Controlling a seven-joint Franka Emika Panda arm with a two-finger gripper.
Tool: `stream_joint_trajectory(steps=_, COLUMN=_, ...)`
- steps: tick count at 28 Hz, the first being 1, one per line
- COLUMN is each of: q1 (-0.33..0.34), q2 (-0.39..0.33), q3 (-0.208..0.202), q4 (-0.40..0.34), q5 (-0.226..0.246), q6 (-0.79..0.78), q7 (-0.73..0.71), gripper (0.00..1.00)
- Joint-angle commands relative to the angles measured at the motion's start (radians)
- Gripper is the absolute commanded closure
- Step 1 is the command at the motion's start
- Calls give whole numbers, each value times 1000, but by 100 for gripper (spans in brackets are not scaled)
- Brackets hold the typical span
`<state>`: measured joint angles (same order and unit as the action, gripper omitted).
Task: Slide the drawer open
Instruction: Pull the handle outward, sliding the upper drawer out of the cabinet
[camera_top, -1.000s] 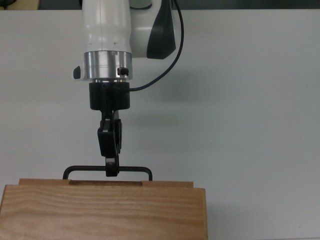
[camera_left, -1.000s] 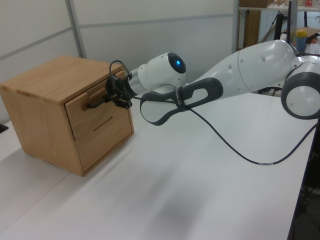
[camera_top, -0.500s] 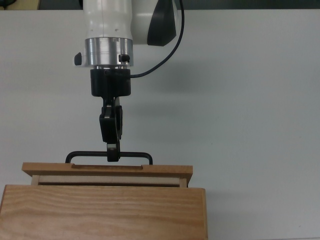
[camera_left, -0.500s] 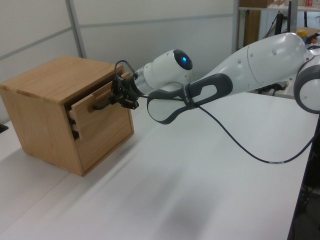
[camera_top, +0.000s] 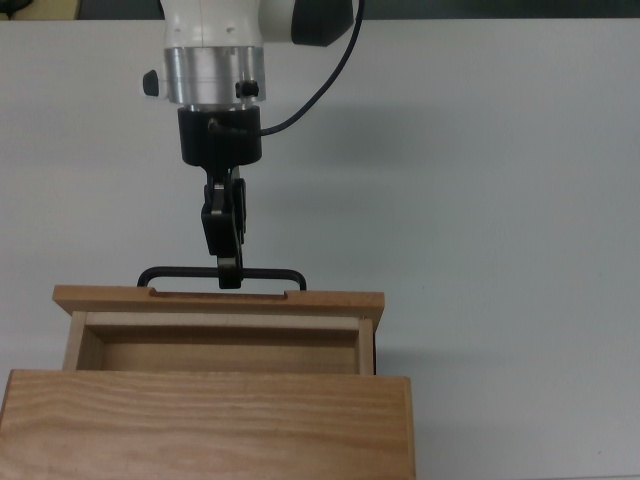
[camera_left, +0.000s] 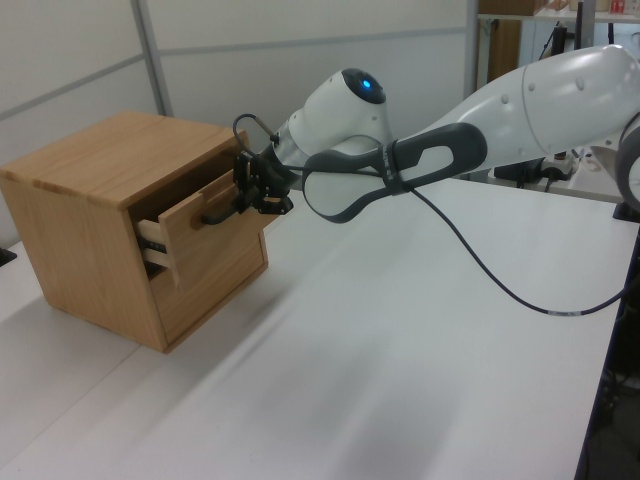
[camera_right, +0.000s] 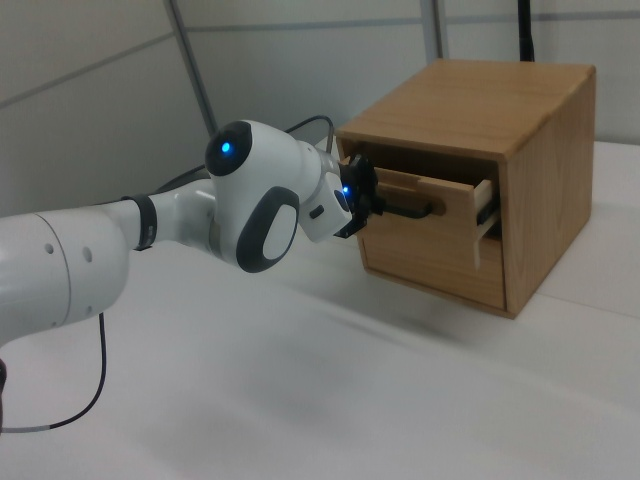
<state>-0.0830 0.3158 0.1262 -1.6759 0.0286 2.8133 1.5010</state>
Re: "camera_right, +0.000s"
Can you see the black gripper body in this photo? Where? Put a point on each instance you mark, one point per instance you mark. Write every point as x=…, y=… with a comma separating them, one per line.
x=361, y=185

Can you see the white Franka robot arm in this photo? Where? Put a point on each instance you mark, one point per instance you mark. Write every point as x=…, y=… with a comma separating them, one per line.
x=260, y=190

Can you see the wooden drawer with slot grip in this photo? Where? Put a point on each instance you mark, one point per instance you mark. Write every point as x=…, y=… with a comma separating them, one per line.
x=425, y=280

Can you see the wooden cabinet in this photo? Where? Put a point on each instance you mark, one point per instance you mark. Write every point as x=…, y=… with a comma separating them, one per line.
x=475, y=100

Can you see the black pole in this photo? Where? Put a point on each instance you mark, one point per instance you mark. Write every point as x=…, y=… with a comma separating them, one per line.
x=526, y=40

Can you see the grey partition post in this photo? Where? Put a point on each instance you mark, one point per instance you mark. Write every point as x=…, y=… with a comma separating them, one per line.
x=436, y=30

